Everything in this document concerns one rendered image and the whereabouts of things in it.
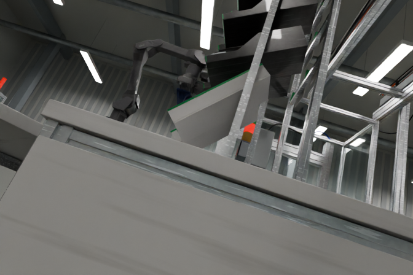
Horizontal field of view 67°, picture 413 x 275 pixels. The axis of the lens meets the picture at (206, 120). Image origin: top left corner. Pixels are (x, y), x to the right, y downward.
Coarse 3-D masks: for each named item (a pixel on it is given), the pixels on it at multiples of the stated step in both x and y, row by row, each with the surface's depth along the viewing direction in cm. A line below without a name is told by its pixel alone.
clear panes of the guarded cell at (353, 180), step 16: (272, 128) 277; (320, 144) 273; (336, 144) 274; (352, 144) 258; (368, 144) 229; (272, 160) 265; (288, 160) 266; (336, 160) 268; (352, 160) 248; (368, 160) 221; (288, 176) 260; (336, 176) 262; (352, 176) 239; (352, 192) 230
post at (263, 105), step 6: (264, 102) 157; (264, 108) 155; (258, 114) 154; (258, 120) 152; (258, 126) 151; (258, 132) 150; (252, 138) 149; (252, 144) 148; (252, 150) 146; (246, 156) 145; (252, 156) 145; (246, 162) 144
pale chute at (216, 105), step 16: (240, 80) 82; (256, 80) 82; (208, 96) 81; (224, 96) 81; (240, 96) 84; (256, 96) 88; (176, 112) 80; (192, 112) 80; (208, 112) 83; (224, 112) 87; (176, 128) 82; (192, 128) 86; (208, 128) 90
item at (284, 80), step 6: (270, 78) 99; (276, 78) 99; (282, 78) 100; (288, 78) 100; (204, 84) 101; (270, 84) 102; (276, 84) 103; (282, 84) 103; (288, 84) 104; (204, 90) 101; (270, 90) 106; (276, 90) 106; (282, 90) 107; (270, 96) 109; (276, 96) 110; (282, 96) 110
